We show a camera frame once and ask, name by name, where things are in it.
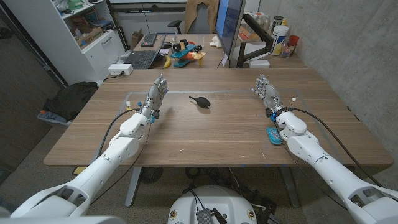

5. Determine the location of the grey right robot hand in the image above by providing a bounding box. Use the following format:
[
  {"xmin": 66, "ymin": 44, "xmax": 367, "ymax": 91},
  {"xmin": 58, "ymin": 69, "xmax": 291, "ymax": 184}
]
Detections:
[{"xmin": 251, "ymin": 73, "xmax": 289, "ymax": 118}]

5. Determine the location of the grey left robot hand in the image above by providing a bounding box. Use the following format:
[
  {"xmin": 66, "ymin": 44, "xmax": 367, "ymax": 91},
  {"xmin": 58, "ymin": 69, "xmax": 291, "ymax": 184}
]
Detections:
[{"xmin": 139, "ymin": 73, "xmax": 169, "ymax": 121}]

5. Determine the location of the black air blower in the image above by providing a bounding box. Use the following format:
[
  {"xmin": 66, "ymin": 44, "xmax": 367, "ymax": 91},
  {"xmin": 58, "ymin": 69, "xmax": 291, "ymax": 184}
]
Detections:
[{"xmin": 188, "ymin": 96, "xmax": 211, "ymax": 109}]

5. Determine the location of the white flat box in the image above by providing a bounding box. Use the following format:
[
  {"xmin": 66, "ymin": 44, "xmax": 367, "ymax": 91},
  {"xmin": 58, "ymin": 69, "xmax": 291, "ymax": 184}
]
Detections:
[{"xmin": 248, "ymin": 59, "xmax": 271, "ymax": 69}]

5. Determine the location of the black laptop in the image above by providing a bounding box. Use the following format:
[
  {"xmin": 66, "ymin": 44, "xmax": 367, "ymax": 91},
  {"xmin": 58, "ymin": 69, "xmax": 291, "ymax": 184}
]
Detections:
[{"xmin": 124, "ymin": 32, "xmax": 168, "ymax": 70}]

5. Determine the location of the white power strip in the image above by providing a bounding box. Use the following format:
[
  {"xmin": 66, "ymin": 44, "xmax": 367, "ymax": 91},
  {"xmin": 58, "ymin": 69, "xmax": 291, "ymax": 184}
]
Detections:
[{"xmin": 108, "ymin": 63, "xmax": 134, "ymax": 76}]

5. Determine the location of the clear jar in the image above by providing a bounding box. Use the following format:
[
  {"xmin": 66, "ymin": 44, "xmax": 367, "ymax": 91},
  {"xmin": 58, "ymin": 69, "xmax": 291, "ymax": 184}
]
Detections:
[{"xmin": 281, "ymin": 43, "xmax": 296, "ymax": 59}]

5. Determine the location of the white canister with label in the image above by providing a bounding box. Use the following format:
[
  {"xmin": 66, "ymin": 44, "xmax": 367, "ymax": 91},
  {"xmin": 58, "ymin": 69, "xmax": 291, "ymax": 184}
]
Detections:
[{"xmin": 269, "ymin": 24, "xmax": 289, "ymax": 57}]

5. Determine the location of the black keyboard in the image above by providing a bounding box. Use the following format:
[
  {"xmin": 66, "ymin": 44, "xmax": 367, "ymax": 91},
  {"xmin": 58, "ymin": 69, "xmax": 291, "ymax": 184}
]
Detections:
[{"xmin": 140, "ymin": 32, "xmax": 158, "ymax": 48}]

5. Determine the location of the small brown cardboard box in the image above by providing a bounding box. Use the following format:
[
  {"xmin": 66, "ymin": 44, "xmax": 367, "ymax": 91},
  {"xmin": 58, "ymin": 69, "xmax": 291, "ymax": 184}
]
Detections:
[{"xmin": 130, "ymin": 28, "xmax": 144, "ymax": 49}]

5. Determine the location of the dark lidded bottle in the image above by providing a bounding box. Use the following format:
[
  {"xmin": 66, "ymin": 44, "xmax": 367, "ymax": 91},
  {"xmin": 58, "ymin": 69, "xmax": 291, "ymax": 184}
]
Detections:
[{"xmin": 272, "ymin": 15, "xmax": 284, "ymax": 32}]

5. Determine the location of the white figurine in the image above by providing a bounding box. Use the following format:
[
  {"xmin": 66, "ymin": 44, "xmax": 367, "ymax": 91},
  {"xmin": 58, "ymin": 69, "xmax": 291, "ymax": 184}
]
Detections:
[{"xmin": 209, "ymin": 35, "xmax": 223, "ymax": 49}]

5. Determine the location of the black round fan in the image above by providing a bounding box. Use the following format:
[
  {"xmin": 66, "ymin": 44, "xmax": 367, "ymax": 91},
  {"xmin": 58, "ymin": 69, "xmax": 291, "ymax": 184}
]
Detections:
[{"xmin": 139, "ymin": 167, "xmax": 164, "ymax": 184}]

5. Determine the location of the computer monitor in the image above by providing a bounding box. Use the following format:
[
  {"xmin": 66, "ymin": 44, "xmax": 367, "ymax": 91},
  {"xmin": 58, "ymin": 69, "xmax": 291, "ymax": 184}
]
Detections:
[{"xmin": 215, "ymin": 0, "xmax": 246, "ymax": 60}]

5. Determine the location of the black bag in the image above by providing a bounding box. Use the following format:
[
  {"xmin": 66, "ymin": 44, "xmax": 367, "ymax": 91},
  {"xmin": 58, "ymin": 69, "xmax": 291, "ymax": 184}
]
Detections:
[{"xmin": 42, "ymin": 81, "xmax": 99, "ymax": 122}]

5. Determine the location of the cardboard box in shelf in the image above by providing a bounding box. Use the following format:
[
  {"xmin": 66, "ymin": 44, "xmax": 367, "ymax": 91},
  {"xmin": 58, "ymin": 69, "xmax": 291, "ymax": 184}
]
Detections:
[{"xmin": 75, "ymin": 26, "xmax": 104, "ymax": 47}]

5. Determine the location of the office chair with brown jacket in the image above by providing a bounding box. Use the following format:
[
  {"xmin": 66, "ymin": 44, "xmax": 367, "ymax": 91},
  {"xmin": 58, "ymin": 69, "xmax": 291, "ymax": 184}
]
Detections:
[{"xmin": 167, "ymin": 0, "xmax": 220, "ymax": 35}]

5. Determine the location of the grey table leg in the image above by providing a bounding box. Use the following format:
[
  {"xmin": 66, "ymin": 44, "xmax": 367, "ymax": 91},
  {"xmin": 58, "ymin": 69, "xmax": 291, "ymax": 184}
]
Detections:
[
  {"xmin": 124, "ymin": 167, "xmax": 143, "ymax": 208},
  {"xmin": 279, "ymin": 166, "xmax": 301, "ymax": 208}
]

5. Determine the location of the white shelf cabinet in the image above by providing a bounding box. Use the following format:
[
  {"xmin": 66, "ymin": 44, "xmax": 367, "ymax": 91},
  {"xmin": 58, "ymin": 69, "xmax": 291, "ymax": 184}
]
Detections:
[{"xmin": 2, "ymin": 0, "xmax": 126, "ymax": 85}]

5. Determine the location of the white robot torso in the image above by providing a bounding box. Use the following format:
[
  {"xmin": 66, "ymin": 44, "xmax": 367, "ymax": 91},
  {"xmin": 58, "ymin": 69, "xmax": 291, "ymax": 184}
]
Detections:
[{"xmin": 167, "ymin": 185, "xmax": 258, "ymax": 224}]

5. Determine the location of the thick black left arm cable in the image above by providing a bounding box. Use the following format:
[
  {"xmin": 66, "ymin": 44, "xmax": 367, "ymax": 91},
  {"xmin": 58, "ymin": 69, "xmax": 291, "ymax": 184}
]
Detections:
[{"xmin": 96, "ymin": 108, "xmax": 141, "ymax": 158}]

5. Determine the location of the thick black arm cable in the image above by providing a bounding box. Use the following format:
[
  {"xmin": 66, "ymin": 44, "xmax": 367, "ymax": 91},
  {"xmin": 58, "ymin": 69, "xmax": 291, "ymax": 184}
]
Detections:
[
  {"xmin": 290, "ymin": 107, "xmax": 386, "ymax": 188},
  {"xmin": 96, "ymin": 108, "xmax": 141, "ymax": 158}
]

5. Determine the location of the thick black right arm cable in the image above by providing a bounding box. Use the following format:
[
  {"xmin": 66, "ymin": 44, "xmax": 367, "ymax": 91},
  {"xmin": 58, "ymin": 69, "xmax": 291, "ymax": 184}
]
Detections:
[{"xmin": 290, "ymin": 107, "xmax": 386, "ymax": 188}]

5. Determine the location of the black cable bundle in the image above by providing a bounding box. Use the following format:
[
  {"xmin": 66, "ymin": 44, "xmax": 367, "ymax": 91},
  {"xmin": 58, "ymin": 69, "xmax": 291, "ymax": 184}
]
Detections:
[{"xmin": 183, "ymin": 167, "xmax": 277, "ymax": 218}]

